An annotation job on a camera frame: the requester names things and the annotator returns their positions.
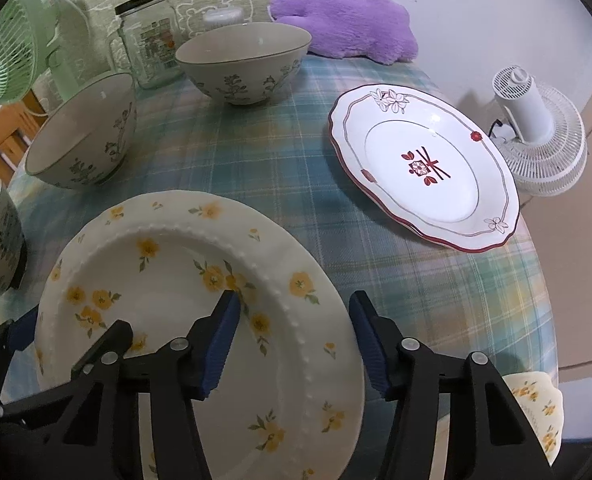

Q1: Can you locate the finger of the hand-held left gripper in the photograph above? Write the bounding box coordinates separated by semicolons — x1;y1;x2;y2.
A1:
0;310;38;411

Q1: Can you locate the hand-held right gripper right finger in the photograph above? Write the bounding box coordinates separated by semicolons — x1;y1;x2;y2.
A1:
348;291;554;480

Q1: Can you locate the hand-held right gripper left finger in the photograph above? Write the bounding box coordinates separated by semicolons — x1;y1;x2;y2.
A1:
0;291;241;480

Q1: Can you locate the large yellow flower plate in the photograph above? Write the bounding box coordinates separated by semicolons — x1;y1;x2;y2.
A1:
35;190;365;480

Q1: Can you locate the white plate red pattern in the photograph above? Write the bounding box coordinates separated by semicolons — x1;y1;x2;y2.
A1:
328;86;520;253

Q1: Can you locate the small scalloped yellow flower plate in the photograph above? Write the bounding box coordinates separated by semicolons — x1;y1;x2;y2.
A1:
500;371;564;468

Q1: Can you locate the wooden chair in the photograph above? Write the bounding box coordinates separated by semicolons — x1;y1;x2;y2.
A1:
0;85;47;181

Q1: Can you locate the white floor fan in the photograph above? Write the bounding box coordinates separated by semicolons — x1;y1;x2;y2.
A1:
490;65;589;197

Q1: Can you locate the green desk fan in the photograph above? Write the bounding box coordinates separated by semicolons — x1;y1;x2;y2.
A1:
0;0;94;106

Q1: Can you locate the glass jar with lid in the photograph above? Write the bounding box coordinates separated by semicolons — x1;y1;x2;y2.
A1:
107;0;187;91

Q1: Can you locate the purple plush toy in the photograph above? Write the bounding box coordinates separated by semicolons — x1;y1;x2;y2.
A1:
268;0;419;66

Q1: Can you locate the clear cotton swab container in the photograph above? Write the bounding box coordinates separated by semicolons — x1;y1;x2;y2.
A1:
202;7;247;31

